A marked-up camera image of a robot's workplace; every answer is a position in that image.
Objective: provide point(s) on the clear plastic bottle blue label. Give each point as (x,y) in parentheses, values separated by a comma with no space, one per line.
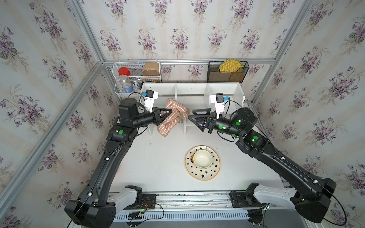
(126,84)

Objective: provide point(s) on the star patterned plate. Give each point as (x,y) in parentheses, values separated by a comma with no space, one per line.
(199,173)

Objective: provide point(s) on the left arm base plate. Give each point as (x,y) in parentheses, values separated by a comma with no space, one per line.
(146,201)

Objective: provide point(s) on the cream ceramic bowl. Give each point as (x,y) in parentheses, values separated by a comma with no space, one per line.
(202,159)

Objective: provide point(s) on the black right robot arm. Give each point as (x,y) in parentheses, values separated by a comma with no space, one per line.
(309,195)

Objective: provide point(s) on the white wooden bookshelf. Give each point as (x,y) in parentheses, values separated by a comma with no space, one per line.
(196,96)

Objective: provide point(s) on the brown paper box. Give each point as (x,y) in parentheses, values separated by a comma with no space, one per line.
(151,69)

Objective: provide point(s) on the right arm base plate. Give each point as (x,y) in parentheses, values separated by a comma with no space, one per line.
(241,200)

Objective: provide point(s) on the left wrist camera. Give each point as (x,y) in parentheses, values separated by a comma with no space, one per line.
(149,98)

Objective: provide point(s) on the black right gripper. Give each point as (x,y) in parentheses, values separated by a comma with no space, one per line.
(211,120)

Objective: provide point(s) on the white wire basket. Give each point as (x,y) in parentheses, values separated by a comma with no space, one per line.
(130,76)

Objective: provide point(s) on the red lidded jar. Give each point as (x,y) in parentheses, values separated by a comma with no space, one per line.
(124,71)

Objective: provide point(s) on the yellow woven fan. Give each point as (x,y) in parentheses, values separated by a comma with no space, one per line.
(230,66)

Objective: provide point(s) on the black mesh basket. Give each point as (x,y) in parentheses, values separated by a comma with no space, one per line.
(215,76)

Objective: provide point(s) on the round cork coaster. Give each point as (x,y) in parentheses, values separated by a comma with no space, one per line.
(237,77)

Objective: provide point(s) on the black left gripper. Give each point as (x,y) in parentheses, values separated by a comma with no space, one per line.
(158,119)

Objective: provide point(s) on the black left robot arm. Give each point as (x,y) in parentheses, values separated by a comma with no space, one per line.
(93,208)

